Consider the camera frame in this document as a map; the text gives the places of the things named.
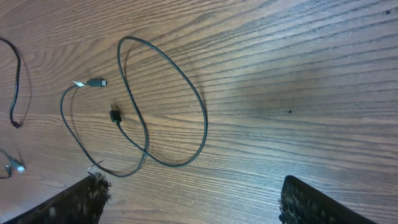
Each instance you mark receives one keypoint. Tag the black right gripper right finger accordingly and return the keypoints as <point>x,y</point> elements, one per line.
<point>300,203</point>

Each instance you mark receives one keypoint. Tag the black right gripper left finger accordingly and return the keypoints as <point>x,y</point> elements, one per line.
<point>83,202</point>

